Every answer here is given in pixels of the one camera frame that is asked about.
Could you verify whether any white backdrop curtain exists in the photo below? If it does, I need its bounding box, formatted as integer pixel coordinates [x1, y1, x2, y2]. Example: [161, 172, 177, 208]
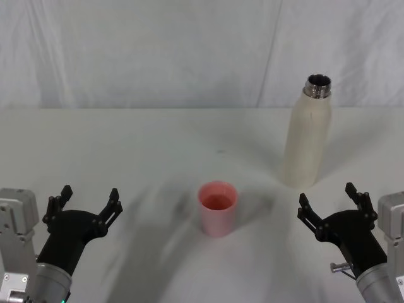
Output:
[0, 0, 404, 110]

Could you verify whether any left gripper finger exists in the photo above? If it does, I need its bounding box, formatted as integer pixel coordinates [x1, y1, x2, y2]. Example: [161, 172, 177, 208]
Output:
[42, 184, 74, 225]
[92, 187, 124, 237]

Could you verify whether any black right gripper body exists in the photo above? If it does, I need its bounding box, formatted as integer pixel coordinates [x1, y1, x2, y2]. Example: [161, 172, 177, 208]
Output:
[321, 210, 388, 279]

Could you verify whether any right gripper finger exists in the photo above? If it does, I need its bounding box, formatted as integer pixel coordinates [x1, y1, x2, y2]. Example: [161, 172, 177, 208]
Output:
[344, 182, 379, 222]
[297, 193, 328, 242]

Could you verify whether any thin cable with silver plug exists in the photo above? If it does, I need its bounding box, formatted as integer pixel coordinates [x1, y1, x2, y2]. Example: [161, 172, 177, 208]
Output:
[330, 262, 359, 281]

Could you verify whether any pink cup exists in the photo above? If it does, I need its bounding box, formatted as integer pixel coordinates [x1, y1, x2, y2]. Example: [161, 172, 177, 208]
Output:
[197, 180, 239, 239]

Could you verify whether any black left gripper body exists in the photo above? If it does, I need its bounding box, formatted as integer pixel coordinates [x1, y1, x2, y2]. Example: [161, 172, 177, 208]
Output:
[36, 209, 107, 276]

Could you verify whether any cream vacuum bottle steel neck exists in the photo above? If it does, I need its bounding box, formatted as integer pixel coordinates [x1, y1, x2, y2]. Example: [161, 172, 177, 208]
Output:
[282, 74, 333, 189]

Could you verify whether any white table cloth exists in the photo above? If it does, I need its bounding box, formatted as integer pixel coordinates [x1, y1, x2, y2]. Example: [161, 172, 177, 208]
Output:
[0, 107, 404, 303]

